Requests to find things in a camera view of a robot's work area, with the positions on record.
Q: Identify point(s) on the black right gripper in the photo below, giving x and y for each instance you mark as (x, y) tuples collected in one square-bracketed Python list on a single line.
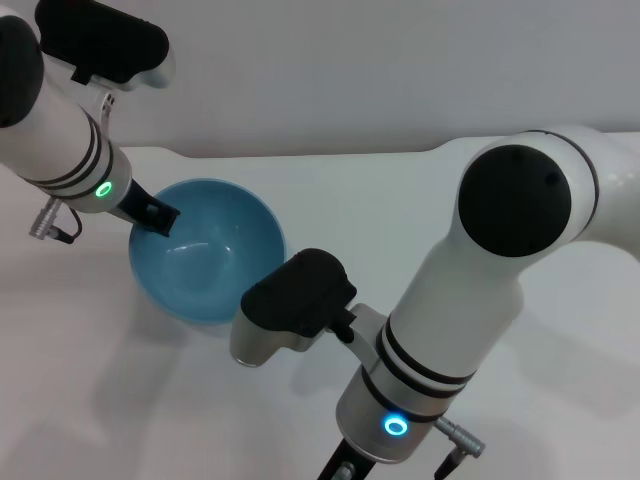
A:
[(345, 462)]

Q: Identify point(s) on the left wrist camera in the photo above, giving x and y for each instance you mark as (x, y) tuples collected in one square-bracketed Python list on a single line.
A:
[(105, 45)]

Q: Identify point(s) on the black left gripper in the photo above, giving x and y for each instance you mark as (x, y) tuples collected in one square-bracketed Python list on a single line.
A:
[(134, 205)]

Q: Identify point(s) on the blue ceramic bowl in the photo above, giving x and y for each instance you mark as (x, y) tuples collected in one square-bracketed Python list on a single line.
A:
[(200, 280)]

